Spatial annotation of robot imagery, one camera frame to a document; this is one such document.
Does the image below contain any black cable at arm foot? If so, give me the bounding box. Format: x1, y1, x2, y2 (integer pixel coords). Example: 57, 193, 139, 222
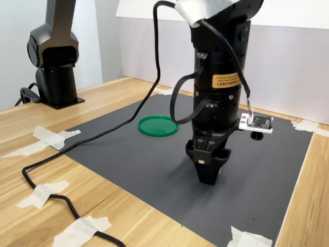
14, 82, 42, 107

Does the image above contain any black ribbon cable loop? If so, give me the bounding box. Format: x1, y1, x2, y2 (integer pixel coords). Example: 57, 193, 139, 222
170, 51, 215, 125

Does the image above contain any long black camera cable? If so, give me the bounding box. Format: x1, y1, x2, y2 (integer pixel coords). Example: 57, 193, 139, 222
22, 0, 254, 247

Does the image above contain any white camera box with circuit board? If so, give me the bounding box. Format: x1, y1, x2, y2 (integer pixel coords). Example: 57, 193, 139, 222
238, 112, 273, 141

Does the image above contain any round green lid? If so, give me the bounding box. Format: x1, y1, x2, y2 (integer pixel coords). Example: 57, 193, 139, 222
137, 115, 179, 137

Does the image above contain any dark grey mat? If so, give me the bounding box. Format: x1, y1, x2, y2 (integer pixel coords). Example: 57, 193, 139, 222
58, 92, 315, 247

